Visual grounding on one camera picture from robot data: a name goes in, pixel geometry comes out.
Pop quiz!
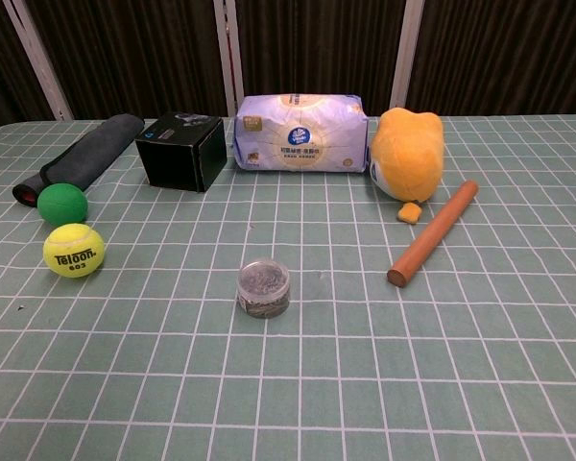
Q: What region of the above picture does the yellow plush toy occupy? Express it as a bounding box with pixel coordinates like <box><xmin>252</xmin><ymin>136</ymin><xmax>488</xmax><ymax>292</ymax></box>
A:
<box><xmin>369</xmin><ymin>107</ymin><xmax>444</xmax><ymax>226</ymax></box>

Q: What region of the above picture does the rolled dark grey cloth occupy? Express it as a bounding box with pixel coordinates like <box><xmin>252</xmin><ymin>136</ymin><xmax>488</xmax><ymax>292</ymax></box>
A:
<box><xmin>12</xmin><ymin>113</ymin><xmax>147</xmax><ymax>209</ymax></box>

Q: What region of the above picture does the clear jar of metal clips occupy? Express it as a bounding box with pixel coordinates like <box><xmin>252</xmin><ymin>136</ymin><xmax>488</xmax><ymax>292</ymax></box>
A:
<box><xmin>236</xmin><ymin>260</ymin><xmax>290</xmax><ymax>320</ymax></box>

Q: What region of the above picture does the green rubber ball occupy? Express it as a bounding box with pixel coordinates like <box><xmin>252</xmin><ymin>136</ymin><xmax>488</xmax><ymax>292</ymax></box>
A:
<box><xmin>36</xmin><ymin>182</ymin><xmax>88</xmax><ymax>227</ymax></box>

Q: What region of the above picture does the white partition frame post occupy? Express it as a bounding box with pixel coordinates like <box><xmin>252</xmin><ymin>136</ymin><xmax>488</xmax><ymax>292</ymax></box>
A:
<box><xmin>388</xmin><ymin>0</ymin><xmax>425</xmax><ymax>115</ymax></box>
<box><xmin>212</xmin><ymin>0</ymin><xmax>246</xmax><ymax>117</ymax></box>
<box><xmin>2</xmin><ymin>0</ymin><xmax>74</xmax><ymax>121</ymax></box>

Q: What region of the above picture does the black cardboard box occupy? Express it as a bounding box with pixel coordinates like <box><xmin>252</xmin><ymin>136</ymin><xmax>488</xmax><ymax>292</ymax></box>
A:
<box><xmin>134</xmin><ymin>111</ymin><xmax>228</xmax><ymax>194</ymax></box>

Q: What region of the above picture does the white tissue paper pack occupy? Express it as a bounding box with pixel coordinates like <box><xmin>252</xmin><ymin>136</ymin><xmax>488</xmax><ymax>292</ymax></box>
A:
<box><xmin>232</xmin><ymin>93</ymin><xmax>370</xmax><ymax>176</ymax></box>

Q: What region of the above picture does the yellow Teloon tennis ball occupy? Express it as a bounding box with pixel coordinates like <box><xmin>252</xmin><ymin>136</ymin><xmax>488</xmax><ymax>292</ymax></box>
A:
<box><xmin>42</xmin><ymin>223</ymin><xmax>106</xmax><ymax>279</ymax></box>

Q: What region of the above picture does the green checked tablecloth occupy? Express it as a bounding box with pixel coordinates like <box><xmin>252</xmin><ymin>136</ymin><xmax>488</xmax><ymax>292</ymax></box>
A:
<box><xmin>0</xmin><ymin>112</ymin><xmax>576</xmax><ymax>461</ymax></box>

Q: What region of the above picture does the wooden rolling pin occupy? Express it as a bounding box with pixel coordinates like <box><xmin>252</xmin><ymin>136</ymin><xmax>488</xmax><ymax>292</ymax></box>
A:
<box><xmin>386</xmin><ymin>180</ymin><xmax>480</xmax><ymax>289</ymax></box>

